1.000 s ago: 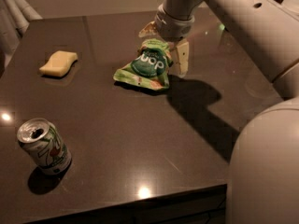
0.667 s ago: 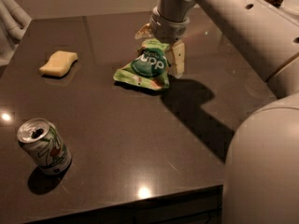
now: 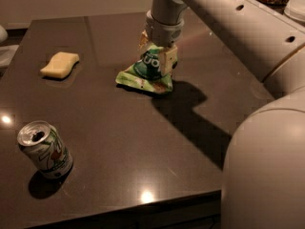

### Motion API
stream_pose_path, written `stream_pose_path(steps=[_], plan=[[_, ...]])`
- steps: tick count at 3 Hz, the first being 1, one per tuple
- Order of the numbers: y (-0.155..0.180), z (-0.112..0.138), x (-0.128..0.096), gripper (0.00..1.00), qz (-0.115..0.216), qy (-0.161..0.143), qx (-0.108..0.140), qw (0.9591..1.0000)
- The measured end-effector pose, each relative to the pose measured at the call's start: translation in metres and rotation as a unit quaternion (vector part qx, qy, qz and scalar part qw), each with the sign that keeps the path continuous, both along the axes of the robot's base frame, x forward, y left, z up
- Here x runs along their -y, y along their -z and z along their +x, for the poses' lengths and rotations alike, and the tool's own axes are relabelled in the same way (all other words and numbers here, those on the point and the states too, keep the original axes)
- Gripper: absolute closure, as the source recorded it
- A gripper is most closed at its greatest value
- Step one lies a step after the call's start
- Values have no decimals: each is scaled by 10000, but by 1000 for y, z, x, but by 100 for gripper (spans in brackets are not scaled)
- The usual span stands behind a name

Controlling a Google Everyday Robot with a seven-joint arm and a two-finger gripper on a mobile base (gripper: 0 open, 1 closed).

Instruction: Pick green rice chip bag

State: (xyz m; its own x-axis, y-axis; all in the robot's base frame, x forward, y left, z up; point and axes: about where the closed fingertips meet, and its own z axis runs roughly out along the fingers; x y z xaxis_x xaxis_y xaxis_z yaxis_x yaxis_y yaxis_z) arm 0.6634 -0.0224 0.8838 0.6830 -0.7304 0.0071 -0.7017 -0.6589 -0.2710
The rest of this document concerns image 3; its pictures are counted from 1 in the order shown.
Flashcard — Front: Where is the yellow sponge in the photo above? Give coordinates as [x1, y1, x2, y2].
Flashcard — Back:
[40, 52, 79, 79]

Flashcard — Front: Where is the green rice chip bag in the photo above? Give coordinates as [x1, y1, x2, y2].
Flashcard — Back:
[115, 44, 173, 94]

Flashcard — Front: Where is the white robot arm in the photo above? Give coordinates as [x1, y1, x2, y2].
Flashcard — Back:
[145, 0, 305, 229]

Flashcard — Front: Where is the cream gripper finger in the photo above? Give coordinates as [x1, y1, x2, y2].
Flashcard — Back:
[158, 46, 177, 75]
[138, 31, 149, 52]

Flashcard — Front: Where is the open soda can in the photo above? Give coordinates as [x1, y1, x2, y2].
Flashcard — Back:
[17, 120, 73, 179]

